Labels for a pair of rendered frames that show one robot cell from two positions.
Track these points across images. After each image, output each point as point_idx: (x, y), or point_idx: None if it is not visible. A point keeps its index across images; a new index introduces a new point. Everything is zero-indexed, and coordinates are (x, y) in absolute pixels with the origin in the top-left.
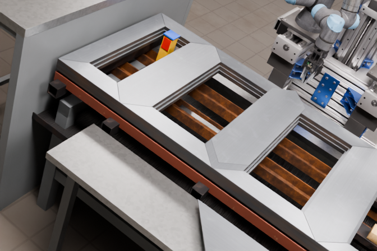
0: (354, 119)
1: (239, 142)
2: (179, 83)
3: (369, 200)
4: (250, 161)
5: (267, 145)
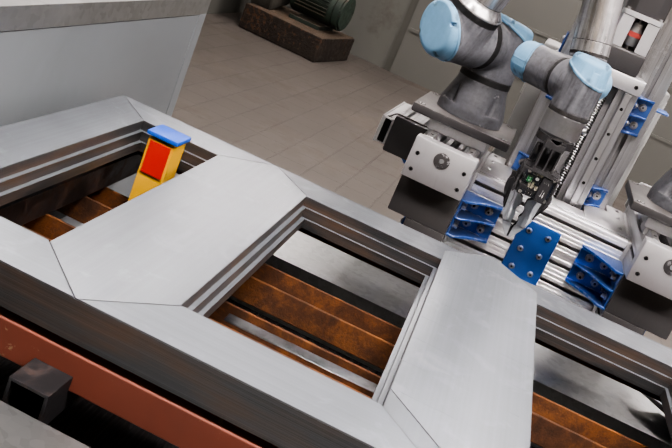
0: (615, 315)
1: (464, 388)
2: (233, 241)
3: None
4: (525, 444)
5: (530, 391)
